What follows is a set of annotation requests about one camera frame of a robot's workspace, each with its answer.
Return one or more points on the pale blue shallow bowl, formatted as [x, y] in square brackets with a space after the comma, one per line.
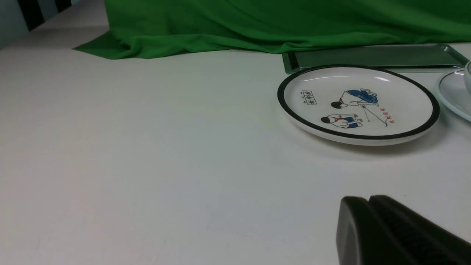
[467, 76]

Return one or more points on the green backdrop cloth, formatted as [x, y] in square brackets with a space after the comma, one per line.
[148, 29]

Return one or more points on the dark striped background object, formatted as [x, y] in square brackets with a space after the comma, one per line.
[36, 12]

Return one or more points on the black-rimmed illustrated plate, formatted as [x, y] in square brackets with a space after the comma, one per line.
[358, 105]

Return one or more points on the pale blue plain plate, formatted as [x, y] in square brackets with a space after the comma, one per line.
[452, 93]

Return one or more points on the metal rectangular tray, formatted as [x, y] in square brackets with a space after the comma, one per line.
[399, 58]

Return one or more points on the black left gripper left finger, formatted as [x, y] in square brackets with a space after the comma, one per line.
[358, 233]

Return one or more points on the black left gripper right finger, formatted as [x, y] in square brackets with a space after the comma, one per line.
[426, 242]

